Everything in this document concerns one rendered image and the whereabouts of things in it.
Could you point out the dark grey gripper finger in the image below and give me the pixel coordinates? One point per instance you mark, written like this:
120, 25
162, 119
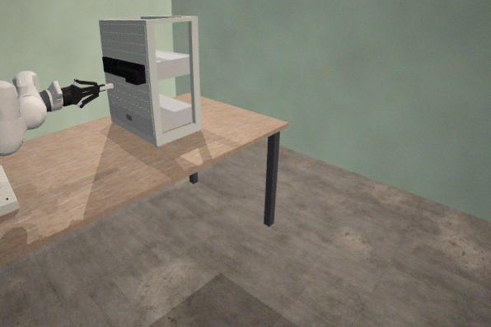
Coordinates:
90, 88
94, 94

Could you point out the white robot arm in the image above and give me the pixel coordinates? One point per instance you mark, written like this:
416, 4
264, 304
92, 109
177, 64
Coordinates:
32, 110

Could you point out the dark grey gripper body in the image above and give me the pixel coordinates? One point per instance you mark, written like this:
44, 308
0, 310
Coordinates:
69, 96

